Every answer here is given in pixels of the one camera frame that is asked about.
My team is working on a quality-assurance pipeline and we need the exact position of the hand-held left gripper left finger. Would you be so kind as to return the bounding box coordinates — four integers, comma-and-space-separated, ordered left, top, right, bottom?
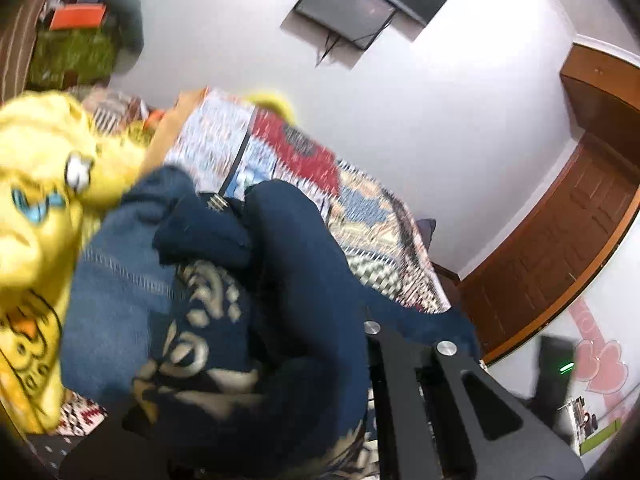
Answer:
59, 424, 173, 480

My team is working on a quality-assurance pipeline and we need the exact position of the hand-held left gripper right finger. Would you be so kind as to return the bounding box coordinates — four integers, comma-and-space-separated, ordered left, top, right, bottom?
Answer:
364, 320, 587, 480

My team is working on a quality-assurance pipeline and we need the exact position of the navy patterned knit garment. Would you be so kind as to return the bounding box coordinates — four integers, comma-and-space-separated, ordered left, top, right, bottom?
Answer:
122, 179, 483, 480

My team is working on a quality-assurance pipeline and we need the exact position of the black patterned blanket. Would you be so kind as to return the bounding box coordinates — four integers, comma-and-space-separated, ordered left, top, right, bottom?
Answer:
27, 391, 110, 466

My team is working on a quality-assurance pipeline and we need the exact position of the brown wooden door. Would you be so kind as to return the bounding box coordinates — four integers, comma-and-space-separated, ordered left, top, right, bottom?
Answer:
459, 41, 640, 367

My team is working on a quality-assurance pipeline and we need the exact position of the purple cushion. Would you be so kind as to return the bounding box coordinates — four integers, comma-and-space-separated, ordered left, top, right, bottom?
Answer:
414, 217, 439, 252

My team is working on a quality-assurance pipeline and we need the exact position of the blue denim garment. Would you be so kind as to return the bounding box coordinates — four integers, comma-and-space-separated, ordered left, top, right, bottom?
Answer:
59, 164, 202, 407

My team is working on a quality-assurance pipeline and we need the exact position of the colourful patchwork bedspread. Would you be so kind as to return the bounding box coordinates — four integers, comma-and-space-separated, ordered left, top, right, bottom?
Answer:
145, 86, 455, 317

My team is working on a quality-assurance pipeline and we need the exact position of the yellow cartoon print garment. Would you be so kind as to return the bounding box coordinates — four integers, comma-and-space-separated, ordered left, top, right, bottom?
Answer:
0, 90, 152, 437

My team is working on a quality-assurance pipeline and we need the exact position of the yellow soft item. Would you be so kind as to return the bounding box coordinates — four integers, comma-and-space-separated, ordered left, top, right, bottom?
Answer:
244, 88, 297, 122

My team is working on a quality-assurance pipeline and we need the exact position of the brown striped cloth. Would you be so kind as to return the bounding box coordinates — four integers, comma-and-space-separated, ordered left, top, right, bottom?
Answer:
0, 0, 67, 107

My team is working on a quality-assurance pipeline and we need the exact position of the dark green cushion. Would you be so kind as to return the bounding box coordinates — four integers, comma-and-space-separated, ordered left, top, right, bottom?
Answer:
101, 0, 147, 57

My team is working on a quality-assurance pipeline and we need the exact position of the orange flat box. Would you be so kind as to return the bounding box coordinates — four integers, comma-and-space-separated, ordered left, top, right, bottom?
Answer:
49, 3, 108, 32

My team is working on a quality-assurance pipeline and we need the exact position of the pink heart wall sticker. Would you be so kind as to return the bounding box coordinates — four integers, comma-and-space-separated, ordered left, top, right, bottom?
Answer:
567, 299, 630, 397

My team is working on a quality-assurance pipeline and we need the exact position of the green wall sticker strip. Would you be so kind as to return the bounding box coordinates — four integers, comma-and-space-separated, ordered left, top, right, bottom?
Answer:
579, 419, 624, 457

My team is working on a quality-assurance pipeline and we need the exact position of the black monitor cable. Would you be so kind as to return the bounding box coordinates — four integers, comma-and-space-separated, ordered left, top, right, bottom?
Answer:
314, 30, 343, 69

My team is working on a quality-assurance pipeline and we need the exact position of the small black wall monitor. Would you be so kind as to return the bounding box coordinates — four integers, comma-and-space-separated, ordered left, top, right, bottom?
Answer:
292, 0, 399, 52

